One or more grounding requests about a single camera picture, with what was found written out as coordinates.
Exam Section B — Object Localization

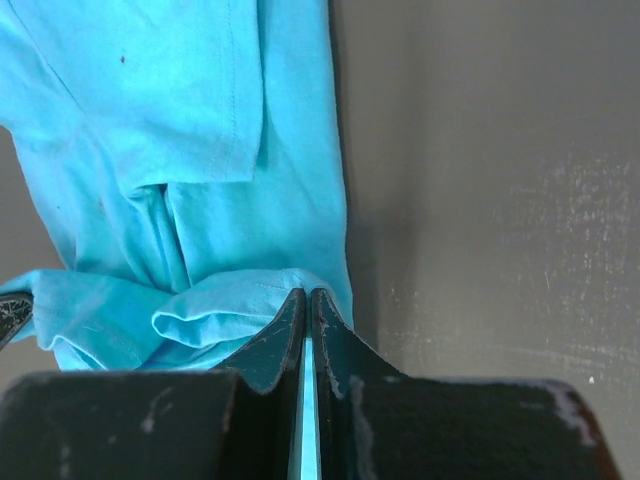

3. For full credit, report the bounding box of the light blue t shirt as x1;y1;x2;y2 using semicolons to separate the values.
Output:
0;0;355;480

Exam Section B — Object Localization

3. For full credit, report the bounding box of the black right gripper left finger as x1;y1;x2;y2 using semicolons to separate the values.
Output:
1;289;306;479

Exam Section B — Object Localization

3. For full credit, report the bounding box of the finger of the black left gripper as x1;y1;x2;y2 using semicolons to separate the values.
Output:
0;292;33;350

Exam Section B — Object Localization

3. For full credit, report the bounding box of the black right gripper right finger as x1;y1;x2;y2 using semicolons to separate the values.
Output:
310;289;620;479

